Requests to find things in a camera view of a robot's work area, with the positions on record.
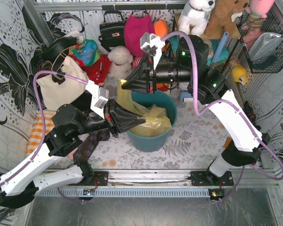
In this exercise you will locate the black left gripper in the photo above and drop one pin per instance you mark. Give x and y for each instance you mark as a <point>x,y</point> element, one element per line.
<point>111,118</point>

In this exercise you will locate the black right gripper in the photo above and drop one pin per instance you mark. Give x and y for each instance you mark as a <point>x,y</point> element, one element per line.
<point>151,76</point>

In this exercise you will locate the yellow plastic trash bag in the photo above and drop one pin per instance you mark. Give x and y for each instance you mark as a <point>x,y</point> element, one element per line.
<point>156,119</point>

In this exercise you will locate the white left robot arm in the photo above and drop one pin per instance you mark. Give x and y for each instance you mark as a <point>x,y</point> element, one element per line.
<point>20,185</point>

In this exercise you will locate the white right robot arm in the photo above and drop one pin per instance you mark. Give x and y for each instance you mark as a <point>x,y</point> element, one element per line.
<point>209,88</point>

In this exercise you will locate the teal plastic trash bin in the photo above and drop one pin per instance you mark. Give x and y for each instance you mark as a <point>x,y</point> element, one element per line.
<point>160,99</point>

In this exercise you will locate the magenta fuzzy bag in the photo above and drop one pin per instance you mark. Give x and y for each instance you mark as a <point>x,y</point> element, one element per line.
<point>134,29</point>

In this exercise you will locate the cream canvas tote bag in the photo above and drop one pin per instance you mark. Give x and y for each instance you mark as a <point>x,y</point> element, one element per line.
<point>55,95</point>

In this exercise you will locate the pink striped plush doll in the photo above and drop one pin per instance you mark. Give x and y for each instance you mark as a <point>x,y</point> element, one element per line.
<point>136,62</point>

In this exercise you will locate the white plush lamb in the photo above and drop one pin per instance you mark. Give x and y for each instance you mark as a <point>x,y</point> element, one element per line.
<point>121,60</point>

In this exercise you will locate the red garment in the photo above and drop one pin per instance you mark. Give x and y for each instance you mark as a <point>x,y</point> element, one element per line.
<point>98,71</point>

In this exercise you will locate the dark floral necktie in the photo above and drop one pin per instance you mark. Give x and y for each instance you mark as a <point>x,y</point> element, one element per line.
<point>88,146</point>

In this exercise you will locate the black leather handbag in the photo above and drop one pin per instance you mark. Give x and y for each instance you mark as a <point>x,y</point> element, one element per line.
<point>112,34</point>

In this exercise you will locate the orange plush toy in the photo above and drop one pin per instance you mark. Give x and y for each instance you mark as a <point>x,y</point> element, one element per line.
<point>160,28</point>

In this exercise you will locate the colourful silk scarf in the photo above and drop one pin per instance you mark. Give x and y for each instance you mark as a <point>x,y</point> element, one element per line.
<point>86,53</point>

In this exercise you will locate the pink cloth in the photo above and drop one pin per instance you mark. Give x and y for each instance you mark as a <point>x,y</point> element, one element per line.
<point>70,155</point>

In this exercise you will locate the white plush dog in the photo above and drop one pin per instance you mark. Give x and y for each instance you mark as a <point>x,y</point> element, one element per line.
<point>195,16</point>

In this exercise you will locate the orange checked towel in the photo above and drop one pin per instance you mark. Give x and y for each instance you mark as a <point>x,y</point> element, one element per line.
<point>37,130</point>

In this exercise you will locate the teal folded cloth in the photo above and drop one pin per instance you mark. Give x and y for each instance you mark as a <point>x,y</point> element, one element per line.
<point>213,44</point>

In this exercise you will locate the black hat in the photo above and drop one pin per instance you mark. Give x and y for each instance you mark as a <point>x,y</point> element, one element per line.
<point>50,53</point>

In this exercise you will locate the yellow plush duck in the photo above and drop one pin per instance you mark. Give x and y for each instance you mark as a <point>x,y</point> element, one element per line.
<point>238,72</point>

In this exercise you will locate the brown teddy bear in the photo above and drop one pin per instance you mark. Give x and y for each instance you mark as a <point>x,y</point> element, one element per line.
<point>222,16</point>

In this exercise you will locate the purple orange sock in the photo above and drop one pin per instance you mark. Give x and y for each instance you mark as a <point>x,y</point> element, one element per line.
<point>227,142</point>

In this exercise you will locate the silver foil pouch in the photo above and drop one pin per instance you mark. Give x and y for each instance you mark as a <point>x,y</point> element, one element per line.
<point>265,45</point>

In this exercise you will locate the pink plush toy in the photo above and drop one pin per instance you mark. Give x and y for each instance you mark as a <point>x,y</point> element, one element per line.
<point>257,12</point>

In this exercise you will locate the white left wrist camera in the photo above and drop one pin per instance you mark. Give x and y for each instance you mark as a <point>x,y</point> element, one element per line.
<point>100,97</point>

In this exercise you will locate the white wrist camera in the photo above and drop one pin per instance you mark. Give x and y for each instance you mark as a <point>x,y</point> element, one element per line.
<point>100,97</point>
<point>152,45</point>

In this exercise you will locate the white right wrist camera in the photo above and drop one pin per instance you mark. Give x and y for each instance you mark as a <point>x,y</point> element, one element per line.
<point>152,45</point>

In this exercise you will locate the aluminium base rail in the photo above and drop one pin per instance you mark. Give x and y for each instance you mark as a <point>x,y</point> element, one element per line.
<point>178,183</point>

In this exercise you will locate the black wire basket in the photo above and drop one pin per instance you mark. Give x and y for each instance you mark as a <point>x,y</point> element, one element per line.
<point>272,63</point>

